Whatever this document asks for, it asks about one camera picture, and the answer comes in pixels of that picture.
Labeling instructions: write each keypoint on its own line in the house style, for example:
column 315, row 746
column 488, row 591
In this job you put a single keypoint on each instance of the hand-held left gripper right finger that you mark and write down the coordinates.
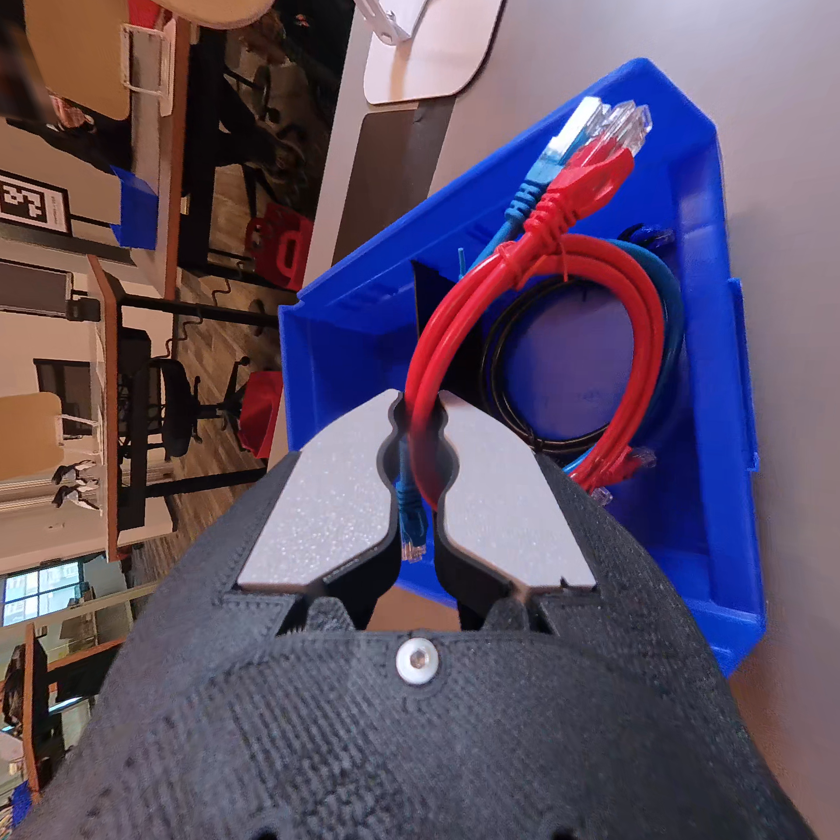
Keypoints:
column 505, row 512

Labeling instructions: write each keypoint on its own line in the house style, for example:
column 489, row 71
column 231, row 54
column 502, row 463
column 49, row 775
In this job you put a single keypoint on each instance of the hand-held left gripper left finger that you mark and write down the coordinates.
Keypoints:
column 328, row 505

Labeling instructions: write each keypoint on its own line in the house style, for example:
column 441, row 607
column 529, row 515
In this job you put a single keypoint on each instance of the red plastic bin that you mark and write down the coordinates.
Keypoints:
column 262, row 413
column 282, row 246

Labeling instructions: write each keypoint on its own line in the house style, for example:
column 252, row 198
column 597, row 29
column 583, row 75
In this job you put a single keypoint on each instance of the black office chair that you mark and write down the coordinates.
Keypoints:
column 269, row 98
column 177, row 407

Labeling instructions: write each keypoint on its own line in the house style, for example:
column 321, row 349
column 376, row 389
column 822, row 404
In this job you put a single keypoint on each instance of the wooden-edged office desk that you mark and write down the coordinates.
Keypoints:
column 113, row 407

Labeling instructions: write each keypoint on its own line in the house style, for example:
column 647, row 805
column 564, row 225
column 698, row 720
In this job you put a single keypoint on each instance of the window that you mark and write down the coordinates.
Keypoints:
column 39, row 594

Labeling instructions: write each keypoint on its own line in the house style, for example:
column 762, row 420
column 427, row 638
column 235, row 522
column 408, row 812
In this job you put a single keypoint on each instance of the beige desk divider panel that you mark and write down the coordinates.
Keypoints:
column 72, row 59
column 29, row 436

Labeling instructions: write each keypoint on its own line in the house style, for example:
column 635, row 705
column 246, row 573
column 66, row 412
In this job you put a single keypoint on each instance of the small blue plastic bin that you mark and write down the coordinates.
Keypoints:
column 134, row 210

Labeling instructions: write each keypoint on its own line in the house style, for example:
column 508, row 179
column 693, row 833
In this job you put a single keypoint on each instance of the black and white marker sign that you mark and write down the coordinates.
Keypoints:
column 29, row 203

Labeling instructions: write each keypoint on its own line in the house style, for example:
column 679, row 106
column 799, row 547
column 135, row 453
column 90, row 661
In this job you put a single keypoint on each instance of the white rounded panel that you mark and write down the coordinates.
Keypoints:
column 426, row 65

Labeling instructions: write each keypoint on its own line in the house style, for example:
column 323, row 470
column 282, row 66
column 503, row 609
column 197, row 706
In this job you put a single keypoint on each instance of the white metal bracket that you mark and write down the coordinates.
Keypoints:
column 387, row 16

